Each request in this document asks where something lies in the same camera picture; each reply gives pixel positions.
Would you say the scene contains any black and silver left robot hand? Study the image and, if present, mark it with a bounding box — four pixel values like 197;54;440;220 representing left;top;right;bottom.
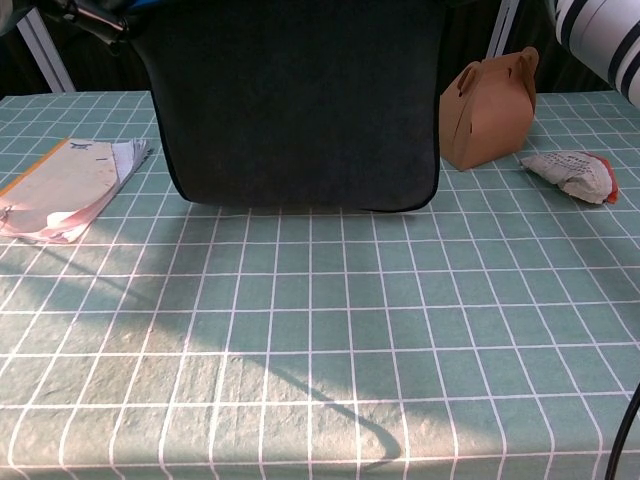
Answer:
42;0;129;49

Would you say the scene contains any dark grey cloth garment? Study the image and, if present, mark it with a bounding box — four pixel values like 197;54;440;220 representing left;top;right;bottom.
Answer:
127;0;449;214

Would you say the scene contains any crumpled grey paper wrapper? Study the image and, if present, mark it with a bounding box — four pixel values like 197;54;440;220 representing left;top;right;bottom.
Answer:
518;151;620;205

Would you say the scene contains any dark curtain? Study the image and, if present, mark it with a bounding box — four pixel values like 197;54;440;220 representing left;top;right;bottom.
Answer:
0;0;640;96

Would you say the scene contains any stack of paper sheets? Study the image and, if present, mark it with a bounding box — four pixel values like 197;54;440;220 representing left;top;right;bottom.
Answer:
0;137;154;246

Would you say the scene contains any green checked tablecloth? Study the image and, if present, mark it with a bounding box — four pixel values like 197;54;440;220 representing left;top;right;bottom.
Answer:
0;89;640;480

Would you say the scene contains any brown paper gable box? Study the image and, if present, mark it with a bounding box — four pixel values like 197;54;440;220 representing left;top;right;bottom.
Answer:
438;46;540;172

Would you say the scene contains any white frame post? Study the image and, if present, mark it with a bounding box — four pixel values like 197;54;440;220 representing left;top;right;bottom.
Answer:
487;0;520;59
14;9;76;93

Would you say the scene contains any black cable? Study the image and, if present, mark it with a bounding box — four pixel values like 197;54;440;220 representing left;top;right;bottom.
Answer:
606;382;640;480

